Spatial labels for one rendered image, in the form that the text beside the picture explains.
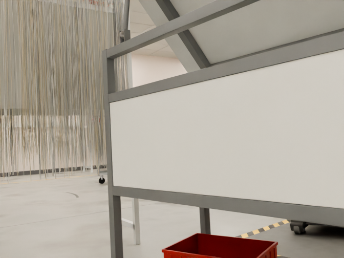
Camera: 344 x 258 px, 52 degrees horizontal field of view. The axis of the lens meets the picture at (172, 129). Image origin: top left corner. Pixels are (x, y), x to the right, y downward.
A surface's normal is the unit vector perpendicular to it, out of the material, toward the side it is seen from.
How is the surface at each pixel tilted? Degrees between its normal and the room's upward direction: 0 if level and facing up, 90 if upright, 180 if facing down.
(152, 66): 90
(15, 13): 90
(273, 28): 133
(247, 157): 90
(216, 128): 90
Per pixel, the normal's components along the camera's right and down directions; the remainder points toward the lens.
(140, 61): 0.54, -0.07
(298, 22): -0.51, 0.69
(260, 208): -0.75, 0.01
